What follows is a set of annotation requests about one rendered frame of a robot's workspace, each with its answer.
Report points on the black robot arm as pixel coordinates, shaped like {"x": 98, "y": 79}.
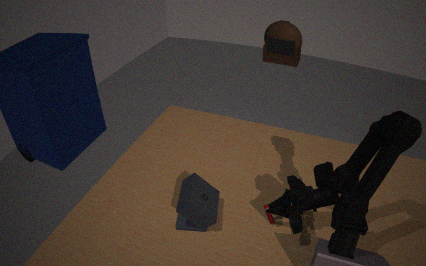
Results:
{"x": 391, "y": 135}

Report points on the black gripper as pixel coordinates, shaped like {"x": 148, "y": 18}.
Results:
{"x": 282, "y": 207}

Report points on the dark red peg with grey band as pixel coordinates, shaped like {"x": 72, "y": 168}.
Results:
{"x": 269, "y": 215}

